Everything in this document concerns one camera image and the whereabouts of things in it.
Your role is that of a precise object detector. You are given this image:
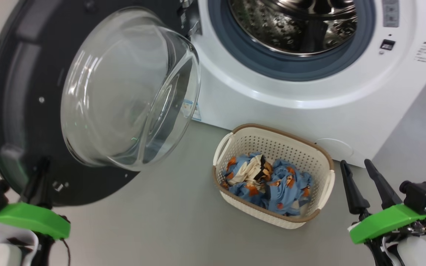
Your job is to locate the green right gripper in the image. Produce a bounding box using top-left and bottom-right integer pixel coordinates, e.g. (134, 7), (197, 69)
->
(340, 159), (426, 245)

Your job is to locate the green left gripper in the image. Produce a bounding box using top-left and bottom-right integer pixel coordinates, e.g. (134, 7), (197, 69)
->
(0, 157), (71, 241)

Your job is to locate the blue orange-print garment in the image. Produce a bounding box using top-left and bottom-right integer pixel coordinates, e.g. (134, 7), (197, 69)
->
(263, 159), (313, 216)

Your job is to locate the black round glass washer door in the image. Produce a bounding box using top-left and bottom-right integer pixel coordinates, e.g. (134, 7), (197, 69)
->
(0, 0), (202, 207)

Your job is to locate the blue and cream printed garment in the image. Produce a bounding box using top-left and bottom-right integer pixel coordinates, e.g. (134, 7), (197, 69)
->
(222, 152), (273, 196)

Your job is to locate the white front-load washing machine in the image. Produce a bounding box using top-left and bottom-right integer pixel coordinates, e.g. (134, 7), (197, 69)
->
(183, 0), (426, 168)

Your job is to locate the stainless steel washing machine drum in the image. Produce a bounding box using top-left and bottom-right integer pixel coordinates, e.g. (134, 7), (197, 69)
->
(228, 0), (358, 56)

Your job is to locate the round white drain filter cover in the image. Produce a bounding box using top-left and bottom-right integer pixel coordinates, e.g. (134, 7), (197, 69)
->
(315, 138), (354, 158)

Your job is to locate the cream perforated plastic laundry basket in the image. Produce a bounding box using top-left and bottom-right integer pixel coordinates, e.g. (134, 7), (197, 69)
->
(212, 123), (335, 229)

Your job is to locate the blue energy label sticker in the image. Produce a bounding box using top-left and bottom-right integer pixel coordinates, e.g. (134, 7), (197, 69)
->
(182, 99), (202, 122)

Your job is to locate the grey rectangular sticker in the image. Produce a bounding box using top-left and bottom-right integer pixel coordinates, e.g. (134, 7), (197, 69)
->
(382, 0), (400, 27)

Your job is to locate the thin black cable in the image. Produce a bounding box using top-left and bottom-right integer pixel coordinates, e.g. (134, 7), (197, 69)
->
(60, 238), (71, 266)

